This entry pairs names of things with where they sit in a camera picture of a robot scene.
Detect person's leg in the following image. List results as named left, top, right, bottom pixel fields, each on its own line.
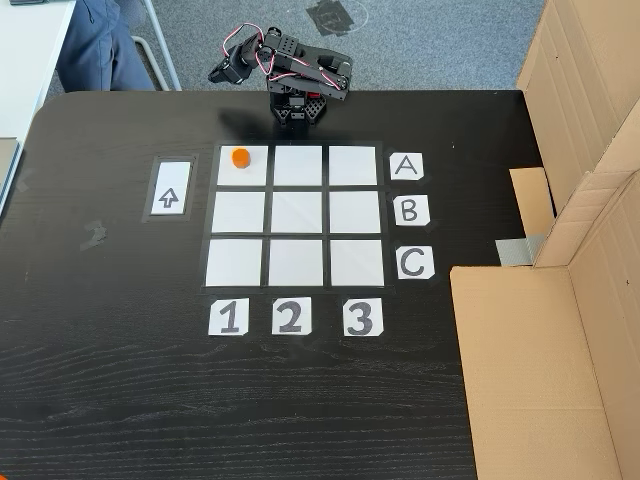
left=54, top=0, right=157, bottom=94

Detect letter A paper sheet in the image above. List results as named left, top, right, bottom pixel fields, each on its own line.
left=389, top=153, right=425, bottom=182

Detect white nine-square grid sheet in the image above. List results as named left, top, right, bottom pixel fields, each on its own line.
left=199, top=140, right=396, bottom=295

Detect number 3 paper sheet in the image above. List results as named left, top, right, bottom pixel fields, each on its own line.
left=342, top=298, right=385, bottom=337

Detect clear tape scraps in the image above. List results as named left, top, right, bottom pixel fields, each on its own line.
left=79, top=219, right=109, bottom=254

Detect letter C paper sheet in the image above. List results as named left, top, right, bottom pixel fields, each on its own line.
left=396, top=245, right=435, bottom=280

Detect number 1 paper sheet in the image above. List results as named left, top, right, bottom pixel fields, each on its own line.
left=208, top=298, right=250, bottom=337

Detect white side table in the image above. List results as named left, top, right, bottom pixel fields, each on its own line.
left=0, top=0, right=77, bottom=221

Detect white metal chair frame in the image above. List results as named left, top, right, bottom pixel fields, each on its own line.
left=130, top=0, right=182, bottom=92

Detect number 2 paper sheet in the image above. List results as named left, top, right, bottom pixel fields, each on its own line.
left=271, top=296, right=313, bottom=336

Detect letter B paper sheet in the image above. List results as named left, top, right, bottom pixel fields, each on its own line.
left=393, top=194, right=431, bottom=227

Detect white arrow paper sheet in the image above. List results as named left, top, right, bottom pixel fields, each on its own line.
left=149, top=160, right=192, bottom=216

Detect brown cardboard screen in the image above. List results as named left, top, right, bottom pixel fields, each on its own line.
left=449, top=169, right=640, bottom=480
left=508, top=0, right=640, bottom=237

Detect black floor tape patch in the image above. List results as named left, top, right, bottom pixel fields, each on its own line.
left=305, top=0, right=369, bottom=39

